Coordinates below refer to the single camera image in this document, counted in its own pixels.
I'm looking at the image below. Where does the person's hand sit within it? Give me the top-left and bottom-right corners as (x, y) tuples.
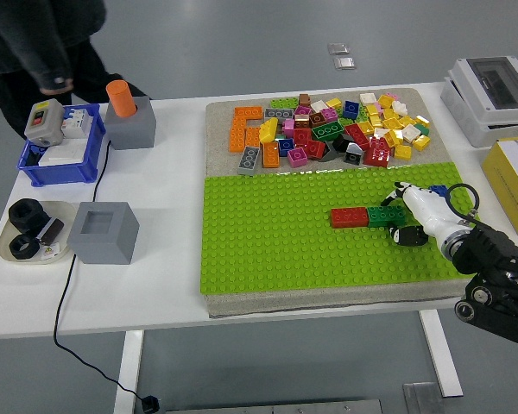
(41, 80), (75, 96)

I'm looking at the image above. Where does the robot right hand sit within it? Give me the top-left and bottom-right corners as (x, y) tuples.
(380, 180), (461, 248)

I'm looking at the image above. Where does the dark green toy brick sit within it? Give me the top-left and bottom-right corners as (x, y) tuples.
(366, 205), (409, 229)
(311, 122), (345, 142)

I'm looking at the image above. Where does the large red toy brick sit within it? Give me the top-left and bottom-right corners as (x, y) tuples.
(362, 137), (392, 168)

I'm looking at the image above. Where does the black and white toy brick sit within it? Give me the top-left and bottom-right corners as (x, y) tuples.
(344, 141), (364, 166)

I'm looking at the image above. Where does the green studded baseplate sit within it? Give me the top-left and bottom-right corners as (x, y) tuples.
(199, 161), (484, 297)

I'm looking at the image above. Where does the yellow sloped toy brick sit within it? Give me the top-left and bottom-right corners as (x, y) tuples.
(259, 117), (280, 145)

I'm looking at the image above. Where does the grey toy brick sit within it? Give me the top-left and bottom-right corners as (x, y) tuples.
(237, 146), (262, 176)
(263, 107), (295, 122)

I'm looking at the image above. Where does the white circuit breaker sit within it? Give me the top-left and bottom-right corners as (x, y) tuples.
(60, 107), (90, 140)

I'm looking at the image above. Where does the person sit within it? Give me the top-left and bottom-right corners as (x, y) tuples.
(0, 0), (150, 141)

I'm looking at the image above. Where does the orange cylinder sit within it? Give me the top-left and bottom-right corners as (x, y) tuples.
(105, 79), (138, 118)

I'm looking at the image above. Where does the black part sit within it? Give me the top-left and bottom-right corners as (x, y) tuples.
(24, 145), (48, 167)

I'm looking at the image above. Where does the yellow cardboard box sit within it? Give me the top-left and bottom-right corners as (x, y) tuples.
(482, 136), (518, 236)

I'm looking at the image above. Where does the grey block with round socket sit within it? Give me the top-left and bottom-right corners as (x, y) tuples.
(104, 97), (157, 151)

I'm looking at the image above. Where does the blue plastic bin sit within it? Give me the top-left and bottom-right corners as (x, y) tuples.
(16, 103), (107, 187)

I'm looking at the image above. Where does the white junction box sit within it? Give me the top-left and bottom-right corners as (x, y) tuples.
(439, 77), (518, 148)

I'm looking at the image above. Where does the beige tray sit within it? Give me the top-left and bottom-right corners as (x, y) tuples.
(0, 200), (78, 265)

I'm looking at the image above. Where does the large black nut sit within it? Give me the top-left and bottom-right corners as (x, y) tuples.
(8, 198), (48, 236)

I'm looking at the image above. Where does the white table leg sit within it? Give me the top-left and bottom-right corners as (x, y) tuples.
(113, 329), (146, 414)
(417, 309), (464, 398)

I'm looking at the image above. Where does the white distribution box with window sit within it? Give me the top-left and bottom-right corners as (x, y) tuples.
(448, 55), (518, 129)

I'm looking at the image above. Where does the grey block with square recess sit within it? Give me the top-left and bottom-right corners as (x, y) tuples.
(66, 201), (140, 265)

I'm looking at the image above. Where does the grey-brown mat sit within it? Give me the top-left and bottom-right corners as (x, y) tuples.
(204, 87), (496, 320)

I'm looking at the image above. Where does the small black nut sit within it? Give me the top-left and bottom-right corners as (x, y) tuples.
(9, 235), (41, 261)

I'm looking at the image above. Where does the small grey metal plate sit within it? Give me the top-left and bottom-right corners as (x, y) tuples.
(403, 381), (445, 414)

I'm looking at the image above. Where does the grey push-button switch box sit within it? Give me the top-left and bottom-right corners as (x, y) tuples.
(23, 98), (66, 147)

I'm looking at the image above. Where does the white wall switch panel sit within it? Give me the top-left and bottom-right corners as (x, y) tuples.
(38, 144), (87, 167)

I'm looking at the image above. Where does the black cord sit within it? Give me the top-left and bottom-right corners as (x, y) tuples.
(53, 140), (142, 400)

